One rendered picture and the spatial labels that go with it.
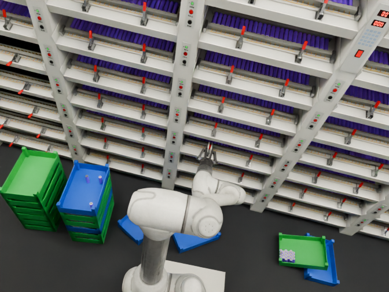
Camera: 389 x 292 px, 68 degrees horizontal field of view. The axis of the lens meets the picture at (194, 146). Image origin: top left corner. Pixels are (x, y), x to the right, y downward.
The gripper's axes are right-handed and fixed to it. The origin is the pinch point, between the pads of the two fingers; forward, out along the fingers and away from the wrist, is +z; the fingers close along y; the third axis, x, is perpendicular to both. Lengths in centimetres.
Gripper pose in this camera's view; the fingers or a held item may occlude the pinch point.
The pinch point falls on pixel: (209, 147)
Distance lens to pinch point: 179.3
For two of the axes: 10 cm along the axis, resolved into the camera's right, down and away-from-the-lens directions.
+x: 1.7, -7.4, -6.4
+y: 9.7, 2.4, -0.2
